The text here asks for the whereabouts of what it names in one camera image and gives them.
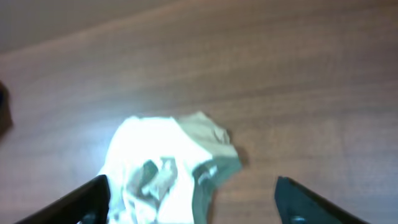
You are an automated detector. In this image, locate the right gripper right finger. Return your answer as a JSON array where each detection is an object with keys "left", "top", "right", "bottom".
[{"left": 274, "top": 176, "right": 367, "bottom": 224}]

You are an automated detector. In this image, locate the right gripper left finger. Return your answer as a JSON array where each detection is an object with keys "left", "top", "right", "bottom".
[{"left": 17, "top": 175, "right": 111, "bottom": 224}]

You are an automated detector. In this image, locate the white tan green shirt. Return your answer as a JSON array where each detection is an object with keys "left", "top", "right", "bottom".
[{"left": 100, "top": 112, "right": 242, "bottom": 224}]

